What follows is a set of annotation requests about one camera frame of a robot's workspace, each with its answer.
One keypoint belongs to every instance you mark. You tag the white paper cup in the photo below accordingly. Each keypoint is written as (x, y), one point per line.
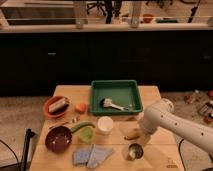
(105, 125)

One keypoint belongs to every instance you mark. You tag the small orange fruit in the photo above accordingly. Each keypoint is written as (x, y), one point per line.
(80, 107)

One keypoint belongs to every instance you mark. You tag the black office chair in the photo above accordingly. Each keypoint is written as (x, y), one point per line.
(98, 4)

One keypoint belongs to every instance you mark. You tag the white dish brush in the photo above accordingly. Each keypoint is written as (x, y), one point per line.
(107, 102)

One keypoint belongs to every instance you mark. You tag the light green cup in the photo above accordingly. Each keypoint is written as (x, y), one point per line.
(86, 135)

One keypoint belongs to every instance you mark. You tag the metal cup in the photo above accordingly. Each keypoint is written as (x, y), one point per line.
(135, 151)

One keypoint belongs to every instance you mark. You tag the yellow banana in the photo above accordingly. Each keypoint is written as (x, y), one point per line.
(133, 134)

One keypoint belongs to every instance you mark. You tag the sandwich toy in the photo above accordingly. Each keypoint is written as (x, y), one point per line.
(58, 104)

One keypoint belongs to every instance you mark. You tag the dark red bowl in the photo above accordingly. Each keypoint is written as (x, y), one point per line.
(58, 139)

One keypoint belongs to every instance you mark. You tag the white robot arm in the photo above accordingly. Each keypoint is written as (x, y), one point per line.
(160, 114)

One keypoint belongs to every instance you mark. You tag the green plastic tray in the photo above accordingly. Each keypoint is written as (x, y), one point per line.
(123, 93)

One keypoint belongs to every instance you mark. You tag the orange plastic bowl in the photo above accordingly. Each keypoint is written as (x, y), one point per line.
(59, 112)

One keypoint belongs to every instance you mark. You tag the blue cloth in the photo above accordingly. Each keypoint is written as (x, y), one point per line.
(92, 156)

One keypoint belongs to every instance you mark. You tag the green cucumber toy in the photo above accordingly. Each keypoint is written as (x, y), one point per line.
(81, 125)

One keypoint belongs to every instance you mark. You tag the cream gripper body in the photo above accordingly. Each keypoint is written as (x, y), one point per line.
(144, 139)

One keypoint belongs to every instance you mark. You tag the small brown scraps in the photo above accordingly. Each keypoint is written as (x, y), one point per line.
(74, 119)

